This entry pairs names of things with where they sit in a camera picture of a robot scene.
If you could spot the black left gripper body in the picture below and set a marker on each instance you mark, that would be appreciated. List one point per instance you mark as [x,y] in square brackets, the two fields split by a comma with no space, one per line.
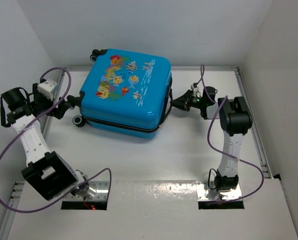
[41,103]

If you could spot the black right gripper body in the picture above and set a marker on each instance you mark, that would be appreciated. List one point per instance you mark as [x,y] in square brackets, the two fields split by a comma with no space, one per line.
[195,102]

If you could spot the dark blue suitcase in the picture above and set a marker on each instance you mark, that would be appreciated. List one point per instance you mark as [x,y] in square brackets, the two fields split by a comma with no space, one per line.
[125,92]

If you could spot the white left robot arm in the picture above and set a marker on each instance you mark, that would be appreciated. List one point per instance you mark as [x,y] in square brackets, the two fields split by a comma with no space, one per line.
[46,171]

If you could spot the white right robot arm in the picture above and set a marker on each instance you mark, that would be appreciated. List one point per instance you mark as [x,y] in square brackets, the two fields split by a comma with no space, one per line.
[235,120]

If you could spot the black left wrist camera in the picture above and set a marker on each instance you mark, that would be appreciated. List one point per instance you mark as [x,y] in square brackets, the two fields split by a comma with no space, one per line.
[17,100]

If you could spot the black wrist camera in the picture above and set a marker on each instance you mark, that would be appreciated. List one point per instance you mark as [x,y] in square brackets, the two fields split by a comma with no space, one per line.
[17,100]
[209,95]

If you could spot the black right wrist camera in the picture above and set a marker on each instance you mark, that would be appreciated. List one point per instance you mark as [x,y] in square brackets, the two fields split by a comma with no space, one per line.
[209,95]

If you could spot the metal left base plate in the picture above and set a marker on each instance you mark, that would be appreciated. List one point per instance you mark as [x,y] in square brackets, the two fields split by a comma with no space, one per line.
[95,191]

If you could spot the metal base plate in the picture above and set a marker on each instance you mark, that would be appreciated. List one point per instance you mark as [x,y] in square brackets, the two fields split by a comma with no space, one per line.
[95,191]
[206,193]

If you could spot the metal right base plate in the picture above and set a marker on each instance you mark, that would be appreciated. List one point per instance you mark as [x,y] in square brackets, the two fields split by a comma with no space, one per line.
[206,193]

